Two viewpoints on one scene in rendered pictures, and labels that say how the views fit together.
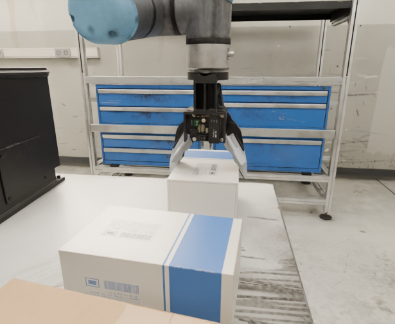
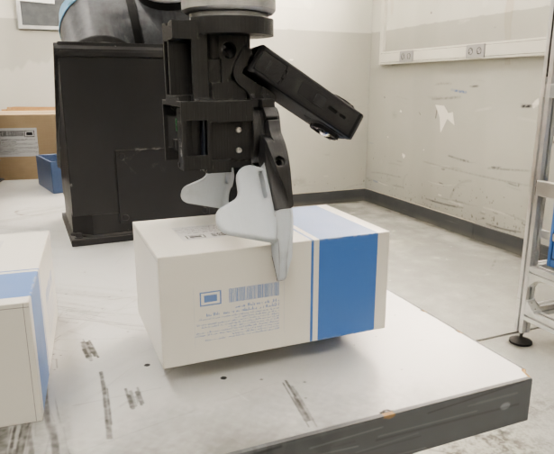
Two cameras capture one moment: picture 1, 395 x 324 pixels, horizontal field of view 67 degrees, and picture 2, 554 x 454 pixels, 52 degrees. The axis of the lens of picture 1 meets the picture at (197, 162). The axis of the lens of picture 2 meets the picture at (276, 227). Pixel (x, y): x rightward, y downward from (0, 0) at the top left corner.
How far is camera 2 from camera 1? 56 cm
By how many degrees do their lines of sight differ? 57
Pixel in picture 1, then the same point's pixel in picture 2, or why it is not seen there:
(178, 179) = (140, 225)
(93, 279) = not seen: outside the picture
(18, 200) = not seen: hidden behind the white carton
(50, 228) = (108, 264)
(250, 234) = (204, 400)
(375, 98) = not seen: outside the picture
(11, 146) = (141, 149)
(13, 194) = (133, 213)
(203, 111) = (169, 99)
